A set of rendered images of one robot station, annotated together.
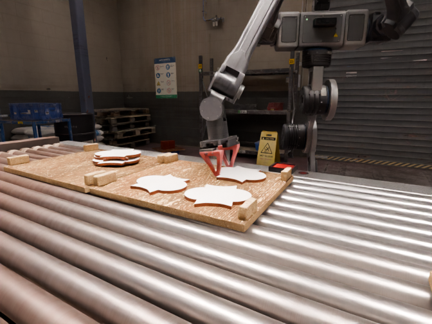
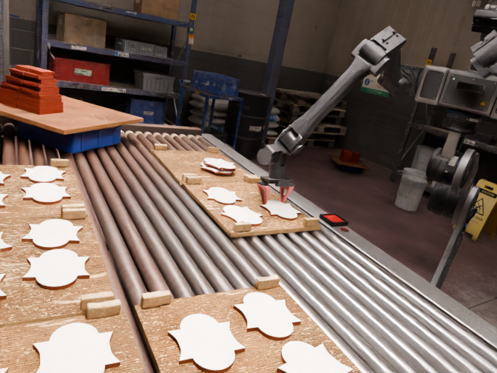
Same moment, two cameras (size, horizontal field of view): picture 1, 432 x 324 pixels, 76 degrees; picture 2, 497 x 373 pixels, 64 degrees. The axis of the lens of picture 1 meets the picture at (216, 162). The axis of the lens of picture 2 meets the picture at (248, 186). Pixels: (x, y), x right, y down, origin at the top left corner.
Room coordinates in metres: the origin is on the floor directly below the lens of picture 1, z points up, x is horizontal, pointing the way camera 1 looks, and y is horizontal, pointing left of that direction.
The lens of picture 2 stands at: (-0.50, -0.57, 1.46)
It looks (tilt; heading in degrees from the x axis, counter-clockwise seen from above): 19 degrees down; 28
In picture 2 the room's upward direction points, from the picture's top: 11 degrees clockwise
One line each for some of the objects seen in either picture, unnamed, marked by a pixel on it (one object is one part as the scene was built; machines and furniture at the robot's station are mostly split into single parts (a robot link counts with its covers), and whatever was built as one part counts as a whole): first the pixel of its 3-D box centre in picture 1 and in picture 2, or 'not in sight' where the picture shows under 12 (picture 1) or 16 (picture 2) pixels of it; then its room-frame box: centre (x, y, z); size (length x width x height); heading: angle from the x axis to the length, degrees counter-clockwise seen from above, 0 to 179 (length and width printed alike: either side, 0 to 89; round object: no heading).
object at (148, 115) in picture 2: not in sight; (144, 110); (3.79, 3.59, 0.32); 0.50 x 0.41 x 0.37; 150
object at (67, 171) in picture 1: (93, 164); (202, 166); (0.89, 0.41, 0.93); 0.41 x 0.35 x 0.02; 60
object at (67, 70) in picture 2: not in sight; (79, 69); (2.96, 3.98, 0.78); 0.66 x 0.45 x 0.28; 153
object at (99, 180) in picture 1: (105, 178); (194, 180); (0.67, 0.28, 0.95); 0.06 x 0.02 x 0.03; 151
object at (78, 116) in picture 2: not in sight; (63, 112); (0.64, 1.02, 1.03); 0.50 x 0.50 x 0.02; 10
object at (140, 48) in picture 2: not in sight; (140, 48); (3.62, 3.62, 1.16); 0.60 x 0.40 x 0.15; 156
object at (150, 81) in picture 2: not in sight; (154, 81); (3.83, 3.52, 0.76); 0.50 x 0.36 x 0.24; 159
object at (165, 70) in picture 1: (165, 78); (380, 66); (6.60, 1.17, 1.55); 0.61 x 0.02 x 0.91; 63
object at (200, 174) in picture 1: (198, 183); (248, 205); (0.69, 0.05, 0.93); 0.41 x 0.35 x 0.02; 61
